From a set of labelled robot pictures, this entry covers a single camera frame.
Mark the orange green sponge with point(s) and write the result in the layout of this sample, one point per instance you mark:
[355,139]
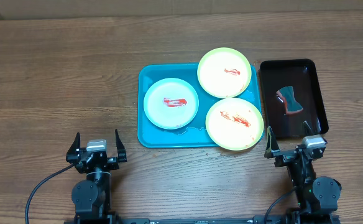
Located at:
[287,96]

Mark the teal plastic tray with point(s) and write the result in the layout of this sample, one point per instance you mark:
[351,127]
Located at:
[194,134]

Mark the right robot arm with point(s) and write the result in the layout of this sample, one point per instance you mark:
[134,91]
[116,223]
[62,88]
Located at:
[317,197]

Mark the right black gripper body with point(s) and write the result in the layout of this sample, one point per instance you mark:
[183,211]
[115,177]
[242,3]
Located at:
[292,156]

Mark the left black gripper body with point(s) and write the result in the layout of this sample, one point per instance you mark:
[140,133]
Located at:
[110,165]

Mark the yellow-green plate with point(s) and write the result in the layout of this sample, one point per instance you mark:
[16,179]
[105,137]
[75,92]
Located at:
[234,124]
[224,72]

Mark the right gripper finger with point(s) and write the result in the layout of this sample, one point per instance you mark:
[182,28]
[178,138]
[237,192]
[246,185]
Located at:
[272,146]
[307,129]

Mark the light blue plate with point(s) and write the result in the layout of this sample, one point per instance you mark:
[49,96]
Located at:
[171,103]

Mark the black rectangular tray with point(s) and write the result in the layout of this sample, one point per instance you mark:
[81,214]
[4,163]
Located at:
[301,74]

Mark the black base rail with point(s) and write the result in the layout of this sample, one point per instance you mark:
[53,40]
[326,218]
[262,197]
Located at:
[258,219]

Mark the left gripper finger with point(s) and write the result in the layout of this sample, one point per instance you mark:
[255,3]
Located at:
[74,146]
[121,150]

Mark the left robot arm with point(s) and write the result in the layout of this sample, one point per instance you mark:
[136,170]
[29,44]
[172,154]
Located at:
[92,196]

